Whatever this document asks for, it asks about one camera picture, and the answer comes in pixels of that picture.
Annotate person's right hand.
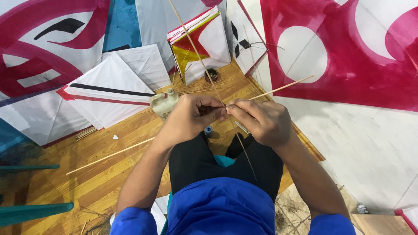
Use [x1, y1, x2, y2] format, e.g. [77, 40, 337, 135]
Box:
[225, 99, 295, 149]

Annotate person's left hand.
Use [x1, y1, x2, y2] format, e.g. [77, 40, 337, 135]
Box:
[161, 94, 228, 148]

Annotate thin bamboo stick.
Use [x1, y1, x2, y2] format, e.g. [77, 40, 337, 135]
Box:
[167, 0, 257, 181]

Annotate thick bamboo stick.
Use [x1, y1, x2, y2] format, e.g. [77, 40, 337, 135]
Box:
[66, 75, 316, 176]

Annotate silver metal blade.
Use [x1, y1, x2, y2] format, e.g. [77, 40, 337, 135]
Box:
[234, 121, 251, 135]

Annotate white plastic glue jug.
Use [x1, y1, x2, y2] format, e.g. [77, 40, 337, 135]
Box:
[149, 88, 180, 119]

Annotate heap of thin bamboo sticks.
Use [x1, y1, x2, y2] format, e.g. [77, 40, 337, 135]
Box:
[156, 77, 236, 98]

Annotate person's black trousers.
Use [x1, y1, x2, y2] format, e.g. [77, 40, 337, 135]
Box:
[168, 132, 284, 203]

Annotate small black jar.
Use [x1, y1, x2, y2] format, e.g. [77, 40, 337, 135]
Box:
[204, 68, 219, 83]

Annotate teal cloth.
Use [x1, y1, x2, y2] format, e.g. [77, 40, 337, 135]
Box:
[214, 155, 236, 168]

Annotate plain white kite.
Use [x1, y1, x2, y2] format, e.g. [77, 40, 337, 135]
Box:
[101, 44, 172, 92]

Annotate stack of coloured kites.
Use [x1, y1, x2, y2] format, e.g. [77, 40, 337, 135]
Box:
[166, 5, 232, 86]

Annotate white kite with black marks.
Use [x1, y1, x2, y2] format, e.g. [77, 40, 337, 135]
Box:
[225, 0, 269, 78]

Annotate white kite with striped edge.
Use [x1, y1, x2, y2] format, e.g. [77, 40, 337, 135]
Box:
[56, 53, 156, 130]

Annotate large white paper sheet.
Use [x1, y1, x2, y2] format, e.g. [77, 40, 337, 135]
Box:
[273, 95, 418, 211]

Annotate person's blue shirt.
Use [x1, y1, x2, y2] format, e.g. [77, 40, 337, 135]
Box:
[109, 177, 356, 235]

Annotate small bundle of bamboo sticks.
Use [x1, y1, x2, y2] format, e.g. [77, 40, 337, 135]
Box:
[74, 127, 99, 141]

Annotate large red kite with circles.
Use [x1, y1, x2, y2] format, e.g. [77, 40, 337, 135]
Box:
[259, 0, 418, 113]

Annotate large white kite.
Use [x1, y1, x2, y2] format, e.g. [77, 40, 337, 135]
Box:
[0, 86, 96, 146]

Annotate narrow teal strip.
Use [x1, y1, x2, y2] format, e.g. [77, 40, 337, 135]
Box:
[0, 164, 61, 171]

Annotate large red patterned kite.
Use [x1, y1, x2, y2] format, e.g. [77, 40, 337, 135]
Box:
[0, 0, 111, 100]

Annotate wide teal strip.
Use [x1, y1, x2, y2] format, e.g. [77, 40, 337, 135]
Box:
[0, 202, 74, 228]

